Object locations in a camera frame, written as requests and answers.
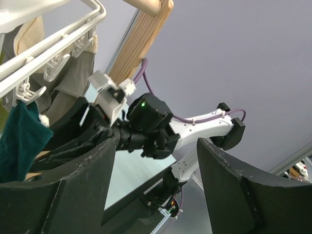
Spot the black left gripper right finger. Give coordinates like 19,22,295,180
196,138,312,234

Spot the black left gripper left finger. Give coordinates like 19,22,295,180
0,139,116,234

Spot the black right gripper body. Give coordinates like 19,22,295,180
83,105,146,153

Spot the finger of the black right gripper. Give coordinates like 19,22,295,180
45,97,102,151
30,133,113,171

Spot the green christmas reindeer sock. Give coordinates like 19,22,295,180
0,102,53,183

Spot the white plastic clip hanger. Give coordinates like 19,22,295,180
0,0,106,104

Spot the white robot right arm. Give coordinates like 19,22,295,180
30,93,245,173

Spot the grey beige sock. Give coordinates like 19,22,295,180
2,16,98,121

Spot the olive green plastic bin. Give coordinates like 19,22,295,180
0,51,9,121

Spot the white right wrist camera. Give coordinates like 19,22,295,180
88,71,136,126

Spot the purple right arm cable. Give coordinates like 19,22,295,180
133,58,247,124

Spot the wooden rack frame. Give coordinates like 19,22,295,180
25,0,175,181

